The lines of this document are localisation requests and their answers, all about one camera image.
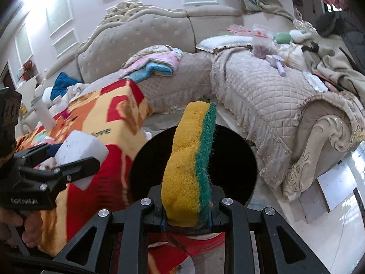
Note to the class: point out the dark jacket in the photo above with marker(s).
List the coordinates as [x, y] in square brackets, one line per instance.
[353, 42]

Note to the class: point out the grey panel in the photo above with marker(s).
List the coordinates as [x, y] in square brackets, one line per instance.
[336, 185]

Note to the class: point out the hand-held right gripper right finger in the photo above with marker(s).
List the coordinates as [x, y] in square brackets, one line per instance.
[211, 223]

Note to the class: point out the white cushion with gold trim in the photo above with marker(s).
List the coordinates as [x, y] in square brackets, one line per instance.
[222, 42]

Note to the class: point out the green plush pillow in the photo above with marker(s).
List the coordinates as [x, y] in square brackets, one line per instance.
[281, 37]

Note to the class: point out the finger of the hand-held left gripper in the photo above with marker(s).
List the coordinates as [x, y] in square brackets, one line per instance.
[74, 169]
[37, 154]

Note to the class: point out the yellow and green sponge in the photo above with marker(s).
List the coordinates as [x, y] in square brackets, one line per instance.
[182, 162]

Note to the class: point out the beige garment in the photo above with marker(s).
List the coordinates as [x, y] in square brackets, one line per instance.
[339, 68]

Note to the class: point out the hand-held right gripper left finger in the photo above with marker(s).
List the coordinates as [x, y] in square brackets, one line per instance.
[163, 223]

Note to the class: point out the beige tufted sofa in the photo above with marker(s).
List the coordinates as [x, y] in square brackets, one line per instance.
[137, 34]

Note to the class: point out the person's left hand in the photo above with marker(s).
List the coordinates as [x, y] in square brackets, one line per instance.
[31, 231]

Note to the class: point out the white plastic bottle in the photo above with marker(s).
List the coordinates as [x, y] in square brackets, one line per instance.
[45, 114]

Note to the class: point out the blue folded towel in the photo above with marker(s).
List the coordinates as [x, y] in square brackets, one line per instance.
[154, 71]

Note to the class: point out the white foam block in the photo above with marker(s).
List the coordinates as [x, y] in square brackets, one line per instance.
[77, 145]

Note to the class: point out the clear plastic bag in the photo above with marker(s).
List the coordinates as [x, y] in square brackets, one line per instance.
[261, 47]

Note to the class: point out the white plush pillow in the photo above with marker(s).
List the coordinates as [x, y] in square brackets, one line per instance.
[298, 35]

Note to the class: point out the orange and red printed blanket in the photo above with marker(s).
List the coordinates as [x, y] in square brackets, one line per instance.
[94, 114]

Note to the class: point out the lavender brush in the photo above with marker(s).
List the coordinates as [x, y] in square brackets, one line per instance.
[276, 62]

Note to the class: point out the black round bin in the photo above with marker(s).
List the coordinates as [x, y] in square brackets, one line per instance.
[236, 162]

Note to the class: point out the pink folded towel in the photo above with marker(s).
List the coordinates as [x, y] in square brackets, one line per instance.
[154, 54]

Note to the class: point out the dark blue cloth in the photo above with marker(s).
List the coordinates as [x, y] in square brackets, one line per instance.
[62, 84]

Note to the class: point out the quilted beige sofa cover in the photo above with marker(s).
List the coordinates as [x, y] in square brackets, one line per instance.
[256, 91]

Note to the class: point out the white tissue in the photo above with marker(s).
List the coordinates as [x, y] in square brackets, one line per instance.
[315, 82]

